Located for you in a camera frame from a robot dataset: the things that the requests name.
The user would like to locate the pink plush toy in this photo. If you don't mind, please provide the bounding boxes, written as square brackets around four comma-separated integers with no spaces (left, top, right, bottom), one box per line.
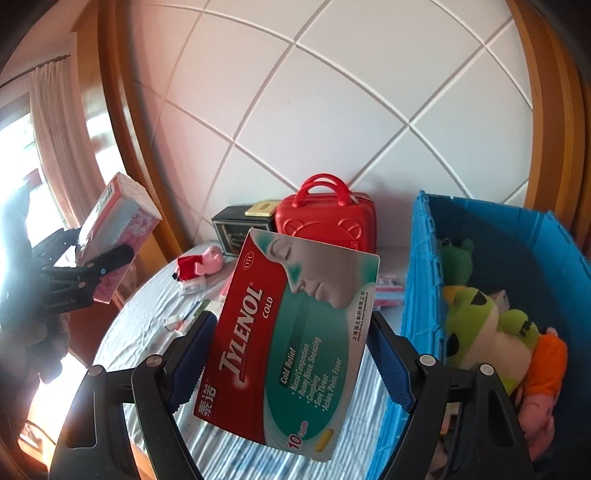
[516,392,560,462]

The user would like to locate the dark green plush toy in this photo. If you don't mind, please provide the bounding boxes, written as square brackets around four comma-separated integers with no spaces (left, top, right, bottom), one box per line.
[438,237,476,284]

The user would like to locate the pink and white box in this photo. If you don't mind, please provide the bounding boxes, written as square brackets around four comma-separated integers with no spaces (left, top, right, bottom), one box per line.
[373,274,407,309]

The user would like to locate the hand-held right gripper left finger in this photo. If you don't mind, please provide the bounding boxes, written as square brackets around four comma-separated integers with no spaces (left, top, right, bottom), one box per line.
[48,311,218,480]

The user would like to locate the pink curtain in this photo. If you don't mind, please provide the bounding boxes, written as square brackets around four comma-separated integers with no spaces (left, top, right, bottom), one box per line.
[28,58,109,229]

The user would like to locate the lime green frog plush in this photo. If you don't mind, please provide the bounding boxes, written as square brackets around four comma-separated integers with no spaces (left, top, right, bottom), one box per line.
[443,285,570,398]

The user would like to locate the black gift box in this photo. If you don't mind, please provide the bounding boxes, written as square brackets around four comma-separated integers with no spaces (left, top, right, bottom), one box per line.
[211,205,278,257]

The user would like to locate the green and white box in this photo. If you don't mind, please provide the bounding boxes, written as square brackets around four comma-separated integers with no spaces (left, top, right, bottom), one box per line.
[193,299,226,320]

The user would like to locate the red and green medicine box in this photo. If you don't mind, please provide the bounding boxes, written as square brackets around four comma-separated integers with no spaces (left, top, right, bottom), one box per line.
[193,227,381,462]

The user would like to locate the blue plastic crate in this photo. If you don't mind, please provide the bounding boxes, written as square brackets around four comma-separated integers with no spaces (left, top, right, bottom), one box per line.
[367,189,591,480]

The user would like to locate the pink floral tissue pack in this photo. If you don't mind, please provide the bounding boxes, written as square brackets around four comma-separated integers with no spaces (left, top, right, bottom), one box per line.
[76,172,162,304]

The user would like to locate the wood framed padded headboard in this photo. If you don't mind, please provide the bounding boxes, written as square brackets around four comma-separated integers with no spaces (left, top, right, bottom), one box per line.
[69,0,591,278]

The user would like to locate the person's left hand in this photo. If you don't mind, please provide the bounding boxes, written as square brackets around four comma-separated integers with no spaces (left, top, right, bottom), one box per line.
[25,316,70,384]

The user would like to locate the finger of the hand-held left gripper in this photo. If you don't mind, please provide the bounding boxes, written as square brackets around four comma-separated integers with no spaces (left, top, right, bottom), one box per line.
[69,244,136,289]
[32,228,81,268]

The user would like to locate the pink pig plush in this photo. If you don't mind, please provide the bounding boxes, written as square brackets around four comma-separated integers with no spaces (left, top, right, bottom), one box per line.
[172,244,226,283]

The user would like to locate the small gold box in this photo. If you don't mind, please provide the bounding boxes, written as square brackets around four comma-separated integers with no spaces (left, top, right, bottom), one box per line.
[245,200,281,217]

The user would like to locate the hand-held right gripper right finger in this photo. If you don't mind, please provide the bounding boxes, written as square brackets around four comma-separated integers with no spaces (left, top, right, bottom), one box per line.
[367,311,543,480]

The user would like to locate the red carry case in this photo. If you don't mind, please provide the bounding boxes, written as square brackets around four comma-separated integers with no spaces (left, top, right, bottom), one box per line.
[274,174,376,259]

